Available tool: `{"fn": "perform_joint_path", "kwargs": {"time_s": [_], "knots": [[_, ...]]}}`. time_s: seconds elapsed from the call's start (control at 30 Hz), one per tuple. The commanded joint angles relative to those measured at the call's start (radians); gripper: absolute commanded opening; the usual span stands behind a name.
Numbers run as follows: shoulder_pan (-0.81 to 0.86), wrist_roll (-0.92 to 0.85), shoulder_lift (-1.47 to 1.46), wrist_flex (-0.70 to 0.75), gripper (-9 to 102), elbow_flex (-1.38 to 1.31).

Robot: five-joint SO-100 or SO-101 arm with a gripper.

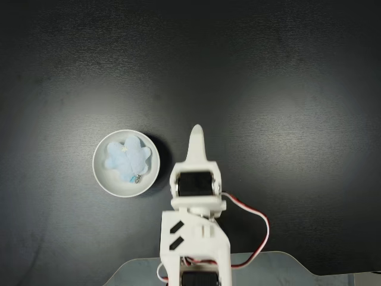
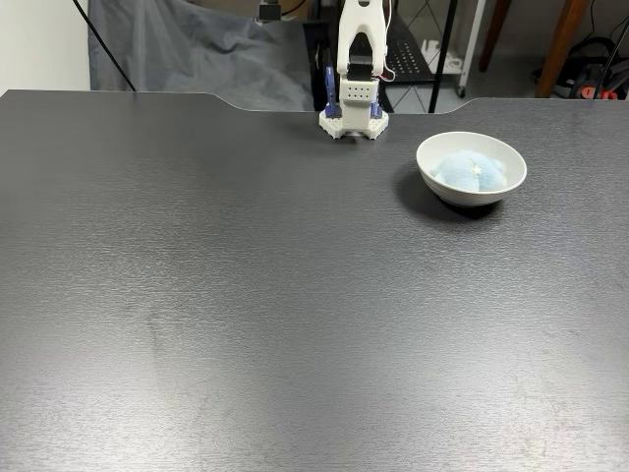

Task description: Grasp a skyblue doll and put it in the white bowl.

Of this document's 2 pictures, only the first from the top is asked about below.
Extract skyblue plush doll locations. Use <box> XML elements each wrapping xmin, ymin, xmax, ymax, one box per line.
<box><xmin>104</xmin><ymin>135</ymin><xmax>152</xmax><ymax>184</ymax></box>

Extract white bowl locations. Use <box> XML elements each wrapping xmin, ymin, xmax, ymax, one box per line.
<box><xmin>92</xmin><ymin>129</ymin><xmax>161</xmax><ymax>198</ymax></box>

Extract grey cloth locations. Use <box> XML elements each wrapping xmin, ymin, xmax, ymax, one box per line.
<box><xmin>105</xmin><ymin>250</ymin><xmax>381</xmax><ymax>286</ymax></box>

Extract red white black servo cable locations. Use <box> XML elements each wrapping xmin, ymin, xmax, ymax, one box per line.
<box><xmin>221</xmin><ymin>191</ymin><xmax>271</xmax><ymax>269</ymax></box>

